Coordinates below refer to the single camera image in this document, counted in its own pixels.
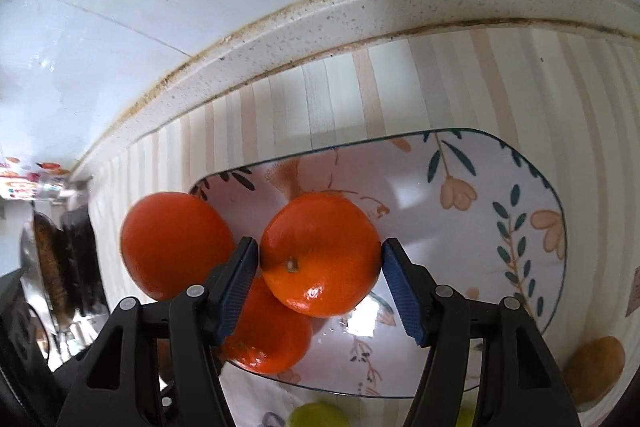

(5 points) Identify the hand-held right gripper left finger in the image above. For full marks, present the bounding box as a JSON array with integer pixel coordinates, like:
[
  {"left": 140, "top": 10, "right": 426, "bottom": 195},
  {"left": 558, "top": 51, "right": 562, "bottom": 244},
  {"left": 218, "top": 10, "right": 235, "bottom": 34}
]
[{"left": 56, "top": 236, "right": 260, "bottom": 427}]

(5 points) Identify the green fruit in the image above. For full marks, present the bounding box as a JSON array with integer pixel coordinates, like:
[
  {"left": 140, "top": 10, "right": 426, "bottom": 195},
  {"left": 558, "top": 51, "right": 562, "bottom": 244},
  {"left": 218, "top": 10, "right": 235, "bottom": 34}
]
[{"left": 287, "top": 401, "right": 351, "bottom": 427}]

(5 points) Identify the striped table cloth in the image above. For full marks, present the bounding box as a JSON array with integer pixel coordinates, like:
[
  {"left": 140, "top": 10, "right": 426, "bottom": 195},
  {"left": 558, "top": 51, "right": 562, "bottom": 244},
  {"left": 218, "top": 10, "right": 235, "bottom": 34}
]
[{"left": 65, "top": 26, "right": 640, "bottom": 427}]

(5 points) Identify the colourful printed container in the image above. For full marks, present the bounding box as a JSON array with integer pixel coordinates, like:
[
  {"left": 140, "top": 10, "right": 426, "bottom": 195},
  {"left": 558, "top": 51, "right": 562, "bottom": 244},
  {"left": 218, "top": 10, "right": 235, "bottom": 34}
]
[{"left": 0, "top": 157, "right": 74, "bottom": 202}]

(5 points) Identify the floral ceramic plate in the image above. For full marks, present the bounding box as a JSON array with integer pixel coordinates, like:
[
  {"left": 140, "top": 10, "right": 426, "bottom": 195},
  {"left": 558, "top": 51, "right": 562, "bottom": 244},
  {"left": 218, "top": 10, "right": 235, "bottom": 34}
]
[{"left": 189, "top": 128, "right": 569, "bottom": 401}]

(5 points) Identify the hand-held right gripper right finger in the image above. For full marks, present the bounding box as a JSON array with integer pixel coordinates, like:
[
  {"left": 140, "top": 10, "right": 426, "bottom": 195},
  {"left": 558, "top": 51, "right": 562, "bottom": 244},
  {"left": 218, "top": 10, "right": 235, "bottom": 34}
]
[{"left": 382, "top": 236, "right": 584, "bottom": 427}]

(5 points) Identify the orange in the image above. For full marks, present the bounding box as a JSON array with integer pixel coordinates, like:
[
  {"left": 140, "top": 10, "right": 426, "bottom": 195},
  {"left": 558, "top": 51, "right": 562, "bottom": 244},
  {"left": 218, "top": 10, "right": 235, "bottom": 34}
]
[
  {"left": 259, "top": 192, "right": 383, "bottom": 319},
  {"left": 218, "top": 274, "right": 315, "bottom": 376},
  {"left": 120, "top": 192, "right": 237, "bottom": 303}
]

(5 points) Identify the brown fruit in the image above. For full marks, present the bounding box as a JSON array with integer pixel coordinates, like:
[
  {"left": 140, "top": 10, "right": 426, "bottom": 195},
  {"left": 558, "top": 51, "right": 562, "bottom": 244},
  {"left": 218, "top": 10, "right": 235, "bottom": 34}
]
[{"left": 563, "top": 336, "right": 627, "bottom": 408}]

